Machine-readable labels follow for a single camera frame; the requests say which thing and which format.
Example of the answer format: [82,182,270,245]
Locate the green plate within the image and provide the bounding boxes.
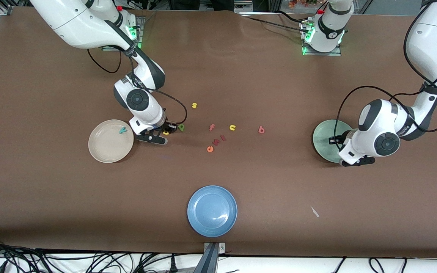
[313,119,355,163]

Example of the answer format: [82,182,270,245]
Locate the beige brown plate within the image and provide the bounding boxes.
[88,119,135,163]

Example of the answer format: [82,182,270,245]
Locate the blue plate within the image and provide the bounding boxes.
[187,185,238,238]

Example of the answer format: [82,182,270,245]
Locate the brown table cover mat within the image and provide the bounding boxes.
[0,6,437,259]

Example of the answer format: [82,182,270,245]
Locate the grey box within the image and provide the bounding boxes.
[233,0,269,15]

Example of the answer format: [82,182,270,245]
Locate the orange decoration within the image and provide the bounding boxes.
[289,0,318,9]

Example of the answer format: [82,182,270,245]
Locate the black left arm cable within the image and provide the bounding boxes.
[329,0,437,152]

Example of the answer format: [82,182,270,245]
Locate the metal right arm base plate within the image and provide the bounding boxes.
[101,15,143,52]

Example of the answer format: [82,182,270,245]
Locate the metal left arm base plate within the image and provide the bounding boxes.
[300,18,343,57]

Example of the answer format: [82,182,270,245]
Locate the grey base cable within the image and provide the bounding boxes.
[137,9,157,29]

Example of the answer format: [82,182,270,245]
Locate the looped black cable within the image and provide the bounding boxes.
[368,257,385,273]

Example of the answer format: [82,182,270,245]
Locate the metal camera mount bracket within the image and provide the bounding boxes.
[194,242,226,273]

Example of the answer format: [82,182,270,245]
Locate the black base cable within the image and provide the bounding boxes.
[275,10,312,24]
[241,14,307,31]

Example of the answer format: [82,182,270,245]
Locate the tangled black cables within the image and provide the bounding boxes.
[0,235,204,273]

